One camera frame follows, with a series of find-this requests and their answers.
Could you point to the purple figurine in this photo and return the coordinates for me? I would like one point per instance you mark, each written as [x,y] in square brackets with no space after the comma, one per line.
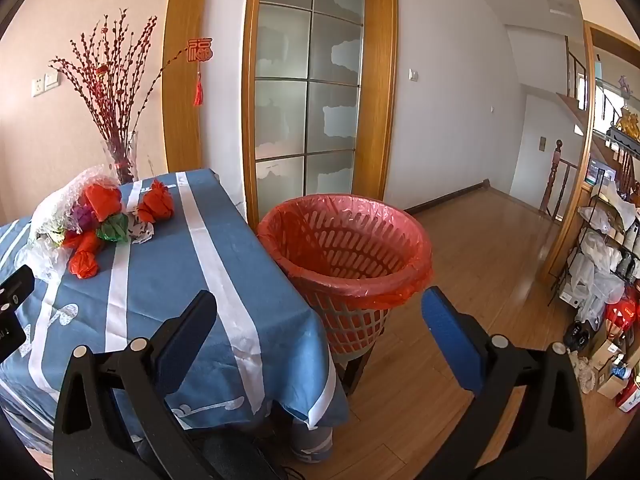
[624,84]

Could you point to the wooden staircase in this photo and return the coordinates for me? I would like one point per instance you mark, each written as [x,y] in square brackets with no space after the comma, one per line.
[575,105]

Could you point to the red hanging knot ornament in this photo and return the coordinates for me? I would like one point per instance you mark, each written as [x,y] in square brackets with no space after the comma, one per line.
[199,50]

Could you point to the grey plastic lattice wastebasket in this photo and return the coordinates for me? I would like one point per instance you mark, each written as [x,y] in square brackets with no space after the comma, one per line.
[350,330]

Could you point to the red gift bag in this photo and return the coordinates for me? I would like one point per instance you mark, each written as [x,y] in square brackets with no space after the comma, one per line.
[622,315]

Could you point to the clear plastic bag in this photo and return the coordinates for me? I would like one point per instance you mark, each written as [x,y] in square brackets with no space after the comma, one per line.
[45,262]

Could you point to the red white box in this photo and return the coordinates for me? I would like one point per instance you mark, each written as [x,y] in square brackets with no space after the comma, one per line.
[630,400]

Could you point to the black metal shelf rack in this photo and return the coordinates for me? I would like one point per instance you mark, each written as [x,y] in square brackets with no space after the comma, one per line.
[620,136]

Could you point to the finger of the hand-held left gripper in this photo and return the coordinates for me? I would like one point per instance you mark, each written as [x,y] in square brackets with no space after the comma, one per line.
[17,285]

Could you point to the blue white striped tablecloth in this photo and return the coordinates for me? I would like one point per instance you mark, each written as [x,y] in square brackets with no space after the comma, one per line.
[150,270]

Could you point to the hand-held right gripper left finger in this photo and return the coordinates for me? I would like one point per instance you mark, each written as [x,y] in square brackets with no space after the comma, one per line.
[185,335]

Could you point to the brown wall panel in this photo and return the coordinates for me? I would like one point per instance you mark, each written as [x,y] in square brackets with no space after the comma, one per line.
[541,143]

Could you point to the white crumpled paper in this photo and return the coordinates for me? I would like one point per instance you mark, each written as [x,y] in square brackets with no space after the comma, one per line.
[617,207]

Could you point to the white wall vent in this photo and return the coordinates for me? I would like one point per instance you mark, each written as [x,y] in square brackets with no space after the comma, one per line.
[560,7]

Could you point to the clear glass vase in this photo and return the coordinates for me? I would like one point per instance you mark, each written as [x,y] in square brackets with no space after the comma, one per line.
[122,160]

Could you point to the white plastic bag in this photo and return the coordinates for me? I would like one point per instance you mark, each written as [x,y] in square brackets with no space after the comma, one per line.
[595,280]

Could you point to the purple plastic bag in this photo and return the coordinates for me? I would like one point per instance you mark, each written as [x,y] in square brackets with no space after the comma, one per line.
[85,219]

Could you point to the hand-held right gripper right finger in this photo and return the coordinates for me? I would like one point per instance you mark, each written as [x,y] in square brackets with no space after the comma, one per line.
[450,335]

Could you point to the white wall switch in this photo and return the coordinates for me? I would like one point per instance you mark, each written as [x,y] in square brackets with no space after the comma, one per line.
[51,80]

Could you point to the golden figurine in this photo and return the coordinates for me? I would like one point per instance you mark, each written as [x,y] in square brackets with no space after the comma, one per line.
[629,122]

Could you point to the white wall socket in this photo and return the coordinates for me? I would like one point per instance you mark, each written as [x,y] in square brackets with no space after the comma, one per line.
[37,87]

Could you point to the dark wooden stool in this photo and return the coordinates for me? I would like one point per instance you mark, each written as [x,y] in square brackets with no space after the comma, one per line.
[355,375]

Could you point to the black round appliance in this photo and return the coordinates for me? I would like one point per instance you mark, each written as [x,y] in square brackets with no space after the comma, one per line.
[580,336]

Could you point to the wooden stair railing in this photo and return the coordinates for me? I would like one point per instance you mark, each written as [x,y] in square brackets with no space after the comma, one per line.
[555,170]

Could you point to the frosted glass sliding door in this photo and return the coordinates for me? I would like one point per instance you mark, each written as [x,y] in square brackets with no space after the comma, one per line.
[282,110]

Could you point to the dark fabric seat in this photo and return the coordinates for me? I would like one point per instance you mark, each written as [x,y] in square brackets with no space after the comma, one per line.
[230,460]

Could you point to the small white light switch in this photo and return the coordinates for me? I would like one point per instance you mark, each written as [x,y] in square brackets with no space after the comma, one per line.
[413,74]

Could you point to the cardboard box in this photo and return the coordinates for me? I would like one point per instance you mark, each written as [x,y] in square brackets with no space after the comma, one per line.
[612,380]

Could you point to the orange red twisted plastic bag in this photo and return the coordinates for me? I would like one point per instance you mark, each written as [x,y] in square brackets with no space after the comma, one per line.
[82,262]

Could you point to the white black carton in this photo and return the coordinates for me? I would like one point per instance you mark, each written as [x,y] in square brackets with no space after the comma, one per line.
[575,297]

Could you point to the red berry branches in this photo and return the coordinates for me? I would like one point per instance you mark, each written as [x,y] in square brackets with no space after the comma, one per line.
[112,90]

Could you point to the crumpled white floor plastic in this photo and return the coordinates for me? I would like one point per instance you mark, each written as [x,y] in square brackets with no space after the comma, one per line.
[585,375]

